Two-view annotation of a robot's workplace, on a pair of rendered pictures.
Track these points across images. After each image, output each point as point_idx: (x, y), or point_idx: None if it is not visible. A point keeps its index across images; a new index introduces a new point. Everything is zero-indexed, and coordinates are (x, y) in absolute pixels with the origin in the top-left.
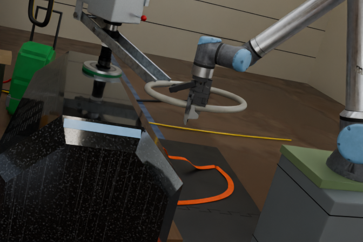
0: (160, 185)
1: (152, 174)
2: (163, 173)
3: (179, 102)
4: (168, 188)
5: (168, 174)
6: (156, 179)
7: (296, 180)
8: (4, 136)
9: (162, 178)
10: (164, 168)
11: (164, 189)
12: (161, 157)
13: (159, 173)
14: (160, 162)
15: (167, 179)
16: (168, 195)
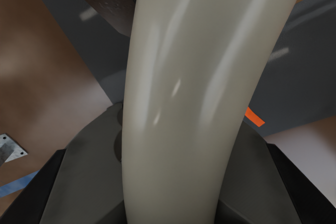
0: (99, 11)
1: None
2: (117, 12)
3: (123, 116)
4: (124, 29)
5: (132, 23)
6: None
7: None
8: None
9: (110, 13)
10: (123, 11)
11: (110, 21)
12: None
13: (98, 1)
14: None
15: (126, 24)
16: (120, 31)
